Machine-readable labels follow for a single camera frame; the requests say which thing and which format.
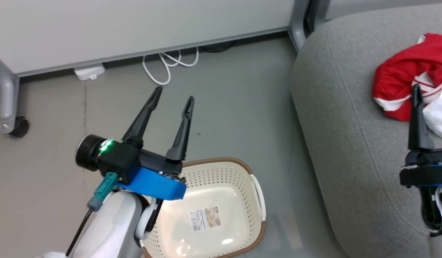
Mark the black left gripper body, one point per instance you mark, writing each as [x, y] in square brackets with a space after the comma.
[117, 157]

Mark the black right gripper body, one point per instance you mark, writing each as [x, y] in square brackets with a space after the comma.
[428, 157]

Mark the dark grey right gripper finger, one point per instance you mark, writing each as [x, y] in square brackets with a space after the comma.
[418, 125]

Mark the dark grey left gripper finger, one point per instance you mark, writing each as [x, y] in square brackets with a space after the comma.
[142, 120]
[181, 136]

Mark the white garment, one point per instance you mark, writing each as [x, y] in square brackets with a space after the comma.
[439, 120]

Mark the red shorts with white stripes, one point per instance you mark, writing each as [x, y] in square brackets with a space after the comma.
[400, 75]

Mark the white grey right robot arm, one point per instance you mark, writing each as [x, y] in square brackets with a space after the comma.
[439, 215]

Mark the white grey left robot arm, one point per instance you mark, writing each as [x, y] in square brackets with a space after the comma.
[109, 225]

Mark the cream perforated laundry basket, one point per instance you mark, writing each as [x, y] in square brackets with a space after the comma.
[220, 186]

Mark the paper basket label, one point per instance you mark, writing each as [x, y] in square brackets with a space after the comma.
[205, 218]

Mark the grey fabric sofa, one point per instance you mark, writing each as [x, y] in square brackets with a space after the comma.
[357, 143]

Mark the white partition panel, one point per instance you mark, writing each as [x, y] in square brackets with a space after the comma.
[134, 25]
[385, 3]

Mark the grey partition leg with caster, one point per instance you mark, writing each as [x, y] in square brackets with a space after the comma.
[7, 100]

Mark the blue right wrist mount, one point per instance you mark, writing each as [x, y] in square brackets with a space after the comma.
[425, 175]

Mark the blue wrist mount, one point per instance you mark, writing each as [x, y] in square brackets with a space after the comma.
[425, 175]
[156, 186]

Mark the blue left wrist mount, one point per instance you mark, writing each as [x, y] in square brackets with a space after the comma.
[156, 186]

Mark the grey partition frame post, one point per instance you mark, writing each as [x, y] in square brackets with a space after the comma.
[299, 21]

